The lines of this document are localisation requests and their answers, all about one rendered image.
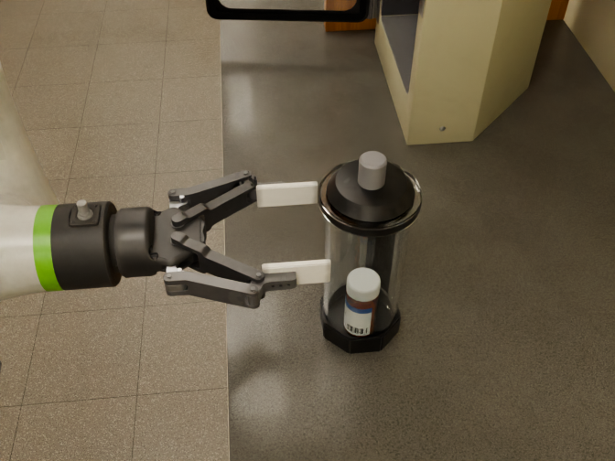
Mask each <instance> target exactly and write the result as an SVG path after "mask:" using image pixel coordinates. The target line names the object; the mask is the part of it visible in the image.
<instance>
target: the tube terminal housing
mask: <svg viewBox="0 0 615 461"><path fill-rule="evenodd" d="M551 2H552V0H425V4H424V12H423V18H422V17H421V16H420V13H419V12H418V14H415V15H418V19H417V27H416V34H415V48H414V56H413V63H412V70H411V78H410V85H409V92H408V94H407V93H406V92H405V87H404V84H403V82H402V79H401V76H400V73H399V71H398V68H397V66H396V63H395V60H394V55H393V52H392V50H391V47H390V44H389V41H388V38H387V36H386V34H385V31H384V28H383V23H382V20H381V17H382V16H381V4H382V0H381V2H380V14H379V24H378V23H377V20H376V28H375V40H374V43H375V46H376V49H377V52H378V55H379V58H380V61H381V63H382V67H383V72H384V75H385V78H386V80H387V84H388V87H389V90H390V93H391V95H392V98H393V102H394V107H395V109H396V112H397V116H398V119H399V122H400V124H401V127H402V130H403V134H404V137H405V141H406V144H407V145H424V144H439V143H454V142H468V141H473V140H474V139H475V138H476V137H477V136H478V135H479V134H480V133H481V132H483V131H484V130H485V129H486V128H487V127H488V126H489V125H490V124H491V123H492V122H493V121H494V120H495V119H496V118H497V117H498V116H499V115H500V114H501V113H502V112H503V111H505V110H506V109H507V108H508V107H509V106H510V105H511V104H512V103H513V102H514V101H515V100H516V99H517V98H518V97H519V96H520V95H521V94H522V93H523V92H524V91H525V90H527V89H528V87H529V83H530V79H531V77H532V73H533V69H534V64H535V60H536V56H537V53H538V49H539V46H540V43H541V39H542V35H543V32H544V29H545V22H546V19H547V16H548V12H549V8H550V5H551Z"/></svg>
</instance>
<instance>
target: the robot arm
mask: <svg viewBox="0 0 615 461"><path fill-rule="evenodd" d="M240 182H242V184H240ZM167 194H168V199H169V209H166V210H163V211H155V210H153V209H152V208H150V207H136V208H122V209H120V210H118V211H117V209H116V207H115V205H114V204H113V203H112V202H111V201H98V202H86V200H84V199H81V200H79V201H77V203H70V204H60V203H59V200H58V198H57V197H56V195H55V193H54V191H53V189H52V187H51V185H50V183H49V181H48V179H47V177H46V175H45V173H44V171H43V169H42V167H41V165H40V163H39V161H38V158H37V156H36V153H35V151H34V149H33V147H32V144H31V143H30V141H29V138H28V136H27V132H26V130H25V127H24V125H23V123H22V121H21V119H20V116H19V113H18V111H17V108H16V105H15V102H14V100H13V97H12V94H11V91H10V89H9V87H8V84H7V81H6V78H5V74H4V71H3V68H2V65H1V62H0V302H1V301H4V300H6V299H10V298H13V297H17V296H21V295H29V294H35V293H43V292H54V291H66V290H78V289H91V288H104V287H116V286H117V285H118V284H119V283H120V281H121V277H122V276H124V277H125V278H132V277H145V276H154V275H156V273H157V272H165V274H164V275H163V279H164V284H165V288H166V292H167V295H169V296H177V295H192V296H196V297H200V298H205V299H209V300H213V301H218V302H222V303H226V304H230V305H235V306H242V307H247V308H251V309H256V308H258V307H259V306H260V300H261V299H263V298H264V297H265V292H267V291H276V290H288V289H294V288H296V287H297V284H315V283H327V282H329V281H330V268H331V262H330V259H327V260H314V261H301V262H288V263H263V264H262V268H263V271H260V270H257V269H255V268H253V267H251V266H249V265H246V264H244V263H240V262H238V261H236V260H234V259H232V258H230V257H227V256H225V255H223V254H220V253H218V252H215V251H213V250H211V249H210V247H209V246H208V245H207V244H206V239H207V231H209V230H210V229H211V227H212V226H213V225H214V224H216V223H218V222H220V221H221V220H224V219H226V218H228V217H229V216H231V215H232V214H234V213H236V212H238V211H239V210H241V209H244V208H246V207H247V206H249V205H251V204H253V203H255V201H257V207H258V208H259V207H273V206H287V205H301V204H315V203H318V182H317V181H312V182H297V183H286V182H282V181H278V182H264V183H258V182H257V177H256V176H254V175H251V172H250V171H249V170H244V171H241V172H237V173H234V174H231V175H228V176H226V177H220V178H217V179H214V180H212V181H208V182H205V183H202V184H199V185H196V186H193V187H190V188H173V189H170V190H169V191H168V193H167ZM186 267H189V268H191V269H194V270H196V271H198V272H200V273H194V272H186V271H182V270H183V269H185V268H186ZM204 273H210V274H212V275H214V276H211V275H207V274H204ZM216 276H217V277H216Z"/></svg>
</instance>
